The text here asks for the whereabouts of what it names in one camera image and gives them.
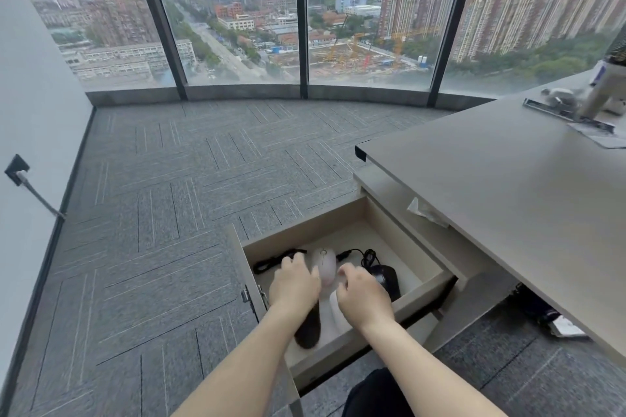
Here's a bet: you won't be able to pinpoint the person's right hand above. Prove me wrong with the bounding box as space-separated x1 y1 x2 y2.
336 263 396 333

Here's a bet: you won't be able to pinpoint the person's left hand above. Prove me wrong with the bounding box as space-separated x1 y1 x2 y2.
268 252 323 321

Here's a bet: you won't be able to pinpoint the person's left forearm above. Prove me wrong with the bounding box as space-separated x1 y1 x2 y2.
172 307 306 417

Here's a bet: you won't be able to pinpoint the person's right forearm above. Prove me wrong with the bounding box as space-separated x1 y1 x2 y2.
362 314 508 417

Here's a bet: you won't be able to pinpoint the white computer mouse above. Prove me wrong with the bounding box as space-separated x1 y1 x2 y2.
312 248 338 288

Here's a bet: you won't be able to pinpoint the white oblong pad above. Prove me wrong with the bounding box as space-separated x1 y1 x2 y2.
328 289 357 335

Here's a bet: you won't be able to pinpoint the black computer mouse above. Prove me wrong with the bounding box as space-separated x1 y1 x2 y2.
369 264 402 303

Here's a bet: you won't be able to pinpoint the black oblong pad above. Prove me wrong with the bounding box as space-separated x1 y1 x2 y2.
294 299 324 350

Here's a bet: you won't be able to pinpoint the beige open drawer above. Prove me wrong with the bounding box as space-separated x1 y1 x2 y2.
227 196 458 394

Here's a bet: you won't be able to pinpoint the person's black trousers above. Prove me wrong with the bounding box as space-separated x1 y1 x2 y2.
341 367 417 417

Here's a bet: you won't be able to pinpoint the white crumpled tissue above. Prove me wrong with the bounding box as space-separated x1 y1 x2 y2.
406 197 451 229

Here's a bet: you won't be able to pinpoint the beige drawer cabinet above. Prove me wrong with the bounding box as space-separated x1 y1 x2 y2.
352 164 525 355

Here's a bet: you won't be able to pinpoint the black bag under desk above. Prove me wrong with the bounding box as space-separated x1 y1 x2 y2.
512 284 561 326

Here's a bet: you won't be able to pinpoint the grey office desk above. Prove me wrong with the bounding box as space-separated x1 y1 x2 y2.
354 71 626 369

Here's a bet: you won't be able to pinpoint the white paper under desk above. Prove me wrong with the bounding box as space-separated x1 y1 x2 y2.
549 316 591 340

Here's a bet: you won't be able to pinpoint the grey metal stand base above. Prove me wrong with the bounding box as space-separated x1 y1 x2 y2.
522 97 617 135

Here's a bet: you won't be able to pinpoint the small grey white object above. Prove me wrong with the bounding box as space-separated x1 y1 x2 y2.
540 87 581 110

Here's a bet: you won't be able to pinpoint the black mouse cable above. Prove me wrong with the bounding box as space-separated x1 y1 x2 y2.
336 249 380 272

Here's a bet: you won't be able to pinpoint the black loose cable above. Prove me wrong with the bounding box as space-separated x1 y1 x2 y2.
252 249 308 276

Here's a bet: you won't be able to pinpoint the dark window frame post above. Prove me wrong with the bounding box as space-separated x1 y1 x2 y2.
127 0 189 101
427 0 483 108
293 0 310 100

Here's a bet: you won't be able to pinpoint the grey wall cable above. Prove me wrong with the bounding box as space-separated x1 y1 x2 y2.
19 171 66 222

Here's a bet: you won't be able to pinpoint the black wall socket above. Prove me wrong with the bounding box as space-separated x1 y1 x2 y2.
4 154 31 187

